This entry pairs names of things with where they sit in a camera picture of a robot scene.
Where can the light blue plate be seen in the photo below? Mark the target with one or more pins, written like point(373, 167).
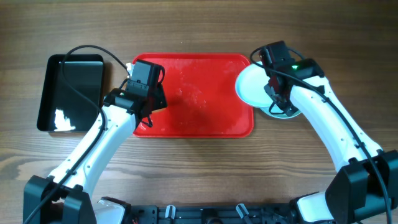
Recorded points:
point(249, 87)
point(279, 116)

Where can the red plastic tray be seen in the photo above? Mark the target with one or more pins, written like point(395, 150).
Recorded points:
point(201, 97)

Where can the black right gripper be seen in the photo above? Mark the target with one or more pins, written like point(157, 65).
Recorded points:
point(288, 108)

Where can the black water tray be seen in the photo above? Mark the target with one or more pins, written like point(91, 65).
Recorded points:
point(63, 110)

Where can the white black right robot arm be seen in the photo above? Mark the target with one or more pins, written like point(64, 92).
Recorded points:
point(365, 184)

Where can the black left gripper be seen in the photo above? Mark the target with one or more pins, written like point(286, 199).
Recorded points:
point(161, 101)

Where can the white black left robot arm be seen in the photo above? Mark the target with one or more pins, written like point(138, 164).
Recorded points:
point(65, 195)

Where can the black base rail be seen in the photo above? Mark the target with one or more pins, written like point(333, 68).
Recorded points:
point(241, 213)

